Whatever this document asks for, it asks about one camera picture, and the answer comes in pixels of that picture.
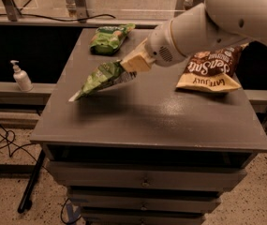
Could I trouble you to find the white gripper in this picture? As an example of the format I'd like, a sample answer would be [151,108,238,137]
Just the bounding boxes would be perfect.
[120,19,187,72]

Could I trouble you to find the green jalapeno chip bag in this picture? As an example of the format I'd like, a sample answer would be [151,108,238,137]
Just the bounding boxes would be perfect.
[68,60,137,102]

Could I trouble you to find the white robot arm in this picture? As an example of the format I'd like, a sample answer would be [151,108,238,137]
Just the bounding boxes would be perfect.
[121,0,267,72]

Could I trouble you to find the green chip bag at back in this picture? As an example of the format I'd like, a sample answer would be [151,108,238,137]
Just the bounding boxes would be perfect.
[89,23,135,55]

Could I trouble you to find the brown sea salt chip bag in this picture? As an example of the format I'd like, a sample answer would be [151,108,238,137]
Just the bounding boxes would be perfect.
[176,46,244,93]

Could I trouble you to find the grey drawer cabinet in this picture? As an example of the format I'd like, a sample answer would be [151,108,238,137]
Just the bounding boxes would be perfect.
[32,29,267,225]

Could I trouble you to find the white pump bottle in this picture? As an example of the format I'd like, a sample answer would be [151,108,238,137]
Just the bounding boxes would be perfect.
[10,60,33,92]

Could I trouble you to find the black table leg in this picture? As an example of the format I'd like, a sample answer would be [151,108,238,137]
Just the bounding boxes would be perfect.
[17,151,45,214]

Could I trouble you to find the grey metal railing frame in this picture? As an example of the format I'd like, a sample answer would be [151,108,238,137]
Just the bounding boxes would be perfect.
[0,0,203,28]

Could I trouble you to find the black cable on ledge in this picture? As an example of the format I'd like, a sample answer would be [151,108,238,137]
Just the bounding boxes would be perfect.
[0,12,116,23]

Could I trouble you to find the black floor cables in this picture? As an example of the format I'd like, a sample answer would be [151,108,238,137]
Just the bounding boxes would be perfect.
[0,92,43,164]

